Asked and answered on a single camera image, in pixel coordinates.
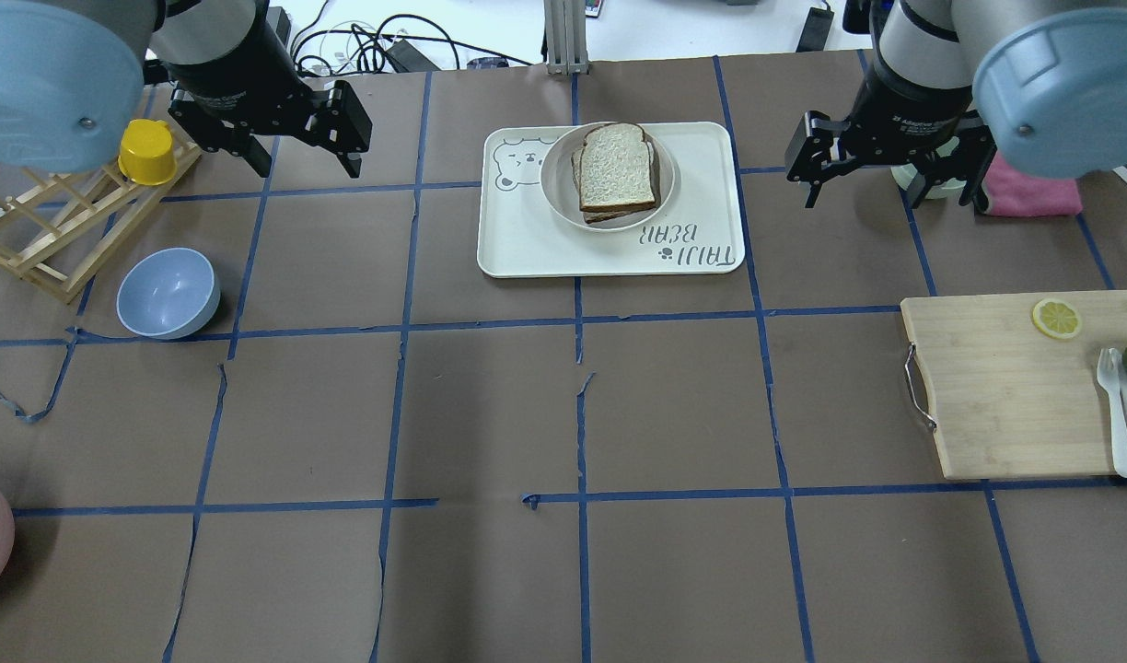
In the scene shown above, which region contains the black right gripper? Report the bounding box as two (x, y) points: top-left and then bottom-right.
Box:
(786, 55), (997, 215)

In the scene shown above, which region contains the blue bowl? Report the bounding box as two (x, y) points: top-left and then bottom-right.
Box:
(116, 247), (221, 341)

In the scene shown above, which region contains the bread slice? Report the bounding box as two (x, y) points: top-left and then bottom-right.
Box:
(571, 134), (664, 226)
(578, 123), (657, 213)

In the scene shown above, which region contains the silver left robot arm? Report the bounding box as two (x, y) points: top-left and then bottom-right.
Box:
(0, 1), (373, 178)

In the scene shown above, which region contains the wooden cup rack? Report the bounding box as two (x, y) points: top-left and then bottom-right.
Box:
(0, 134), (203, 303)

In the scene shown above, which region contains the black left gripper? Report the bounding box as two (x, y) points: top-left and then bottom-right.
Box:
(163, 18), (373, 178)

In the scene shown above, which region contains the lemon slice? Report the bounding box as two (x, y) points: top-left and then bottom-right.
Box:
(1030, 297), (1083, 341)

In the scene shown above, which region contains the cream bear serving tray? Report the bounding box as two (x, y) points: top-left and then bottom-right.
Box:
(478, 122), (745, 279)

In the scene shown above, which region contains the bread slice under egg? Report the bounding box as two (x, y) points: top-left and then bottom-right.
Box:
(571, 134), (664, 226)

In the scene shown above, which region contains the white round plate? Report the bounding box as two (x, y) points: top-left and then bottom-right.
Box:
(540, 122), (678, 232)

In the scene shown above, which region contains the white plastic fork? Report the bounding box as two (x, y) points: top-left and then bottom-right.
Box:
(1097, 347), (1127, 479)

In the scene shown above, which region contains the yellow cup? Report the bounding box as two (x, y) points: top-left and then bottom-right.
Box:
(117, 120), (178, 186)

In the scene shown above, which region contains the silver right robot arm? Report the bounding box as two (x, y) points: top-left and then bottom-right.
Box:
(811, 1), (1127, 204)

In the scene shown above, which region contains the pink cloth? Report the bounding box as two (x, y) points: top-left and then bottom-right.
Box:
(985, 154), (1083, 218)

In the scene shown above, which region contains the bamboo cutting board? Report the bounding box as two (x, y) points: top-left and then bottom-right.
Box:
(900, 290), (1127, 480)

